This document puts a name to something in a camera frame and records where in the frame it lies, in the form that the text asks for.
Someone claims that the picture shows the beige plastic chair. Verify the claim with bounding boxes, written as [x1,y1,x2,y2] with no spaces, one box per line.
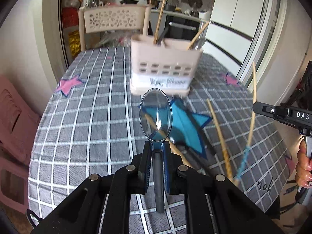
[78,4,151,51]

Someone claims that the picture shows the dark utensil in caddy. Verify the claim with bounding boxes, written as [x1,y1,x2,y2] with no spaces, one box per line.
[156,27,169,45]

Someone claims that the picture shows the grey checked tablecloth with stars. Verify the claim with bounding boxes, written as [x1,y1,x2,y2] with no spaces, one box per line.
[28,48,290,219]

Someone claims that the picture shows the person's right hand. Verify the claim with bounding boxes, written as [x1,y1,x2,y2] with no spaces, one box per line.
[295,139,312,189]

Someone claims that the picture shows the translucent blue plastic spoon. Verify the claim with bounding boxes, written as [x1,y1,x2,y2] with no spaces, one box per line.
[140,88,172,213]

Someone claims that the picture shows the white refrigerator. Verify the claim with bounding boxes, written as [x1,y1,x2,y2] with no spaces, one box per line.
[203,0,265,75]

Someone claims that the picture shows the wooden chopstick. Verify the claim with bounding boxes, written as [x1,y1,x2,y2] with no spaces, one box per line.
[234,61,258,179]
[153,0,166,44]
[145,114,193,168]
[207,99,239,186]
[187,21,209,50]

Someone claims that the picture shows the beige plastic utensil caddy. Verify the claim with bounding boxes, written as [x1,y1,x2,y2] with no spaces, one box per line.
[129,34,203,97]

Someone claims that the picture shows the metal spoon in caddy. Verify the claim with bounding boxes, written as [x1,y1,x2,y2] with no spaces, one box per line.
[192,27,208,50]

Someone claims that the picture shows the black oven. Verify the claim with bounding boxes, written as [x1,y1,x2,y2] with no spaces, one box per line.
[166,15,200,41]

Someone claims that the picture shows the red and yellow containers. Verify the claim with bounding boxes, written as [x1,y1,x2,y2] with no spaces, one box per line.
[62,0,82,59]

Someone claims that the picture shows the pink plastic stool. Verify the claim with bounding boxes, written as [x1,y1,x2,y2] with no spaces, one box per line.
[1,75,40,213]

